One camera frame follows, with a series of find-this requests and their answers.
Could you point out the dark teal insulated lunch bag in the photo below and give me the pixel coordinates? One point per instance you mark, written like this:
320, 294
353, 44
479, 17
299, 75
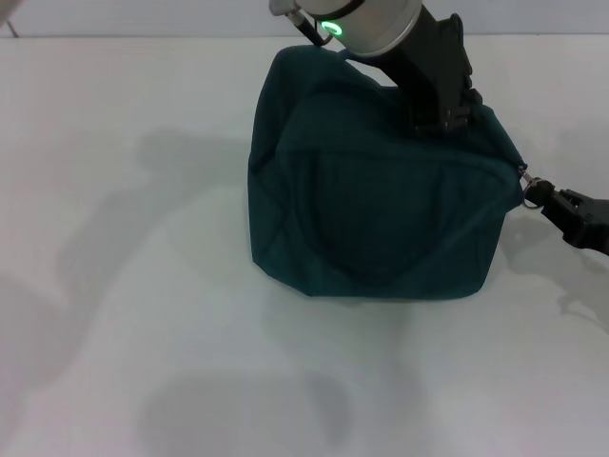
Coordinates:
380, 214

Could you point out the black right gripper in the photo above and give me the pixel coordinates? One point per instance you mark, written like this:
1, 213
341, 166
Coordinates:
585, 221

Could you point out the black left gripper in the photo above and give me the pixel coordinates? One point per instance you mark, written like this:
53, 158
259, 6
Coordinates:
433, 71

